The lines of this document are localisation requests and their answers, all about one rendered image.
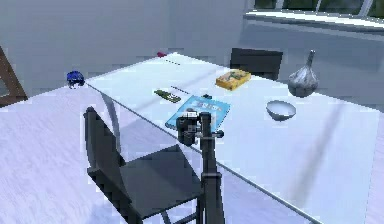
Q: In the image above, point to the black chair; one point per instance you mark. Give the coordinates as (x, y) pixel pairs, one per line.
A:
(256, 61)
(156, 180)

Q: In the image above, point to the black pen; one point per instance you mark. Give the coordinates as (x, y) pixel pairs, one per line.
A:
(179, 89)
(172, 62)

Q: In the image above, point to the blue round object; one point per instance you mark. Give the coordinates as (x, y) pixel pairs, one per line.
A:
(75, 77)

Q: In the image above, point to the green remote control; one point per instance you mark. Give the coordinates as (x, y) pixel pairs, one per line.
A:
(167, 96)

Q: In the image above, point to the grey vase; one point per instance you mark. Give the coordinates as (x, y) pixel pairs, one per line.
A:
(302, 81)

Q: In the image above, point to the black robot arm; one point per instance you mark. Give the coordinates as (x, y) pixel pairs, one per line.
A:
(210, 186)

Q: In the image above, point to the blue book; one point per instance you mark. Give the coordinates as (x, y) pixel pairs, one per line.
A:
(213, 108)

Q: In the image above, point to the grey bowl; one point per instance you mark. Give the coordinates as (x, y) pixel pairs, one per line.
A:
(280, 110)

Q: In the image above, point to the window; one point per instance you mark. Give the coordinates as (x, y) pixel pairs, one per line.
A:
(316, 4)

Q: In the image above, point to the white table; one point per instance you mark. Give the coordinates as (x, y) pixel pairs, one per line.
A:
(266, 150)

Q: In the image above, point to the yellow book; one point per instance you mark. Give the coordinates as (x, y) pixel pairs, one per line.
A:
(232, 80)

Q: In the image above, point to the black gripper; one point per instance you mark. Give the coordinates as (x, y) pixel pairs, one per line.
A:
(186, 131)

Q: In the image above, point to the brown wooden frame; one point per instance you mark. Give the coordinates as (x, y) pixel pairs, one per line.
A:
(11, 83)

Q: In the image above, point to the small black object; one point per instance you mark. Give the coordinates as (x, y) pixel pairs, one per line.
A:
(207, 96)

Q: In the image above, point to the small red object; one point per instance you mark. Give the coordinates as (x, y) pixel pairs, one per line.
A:
(161, 54)

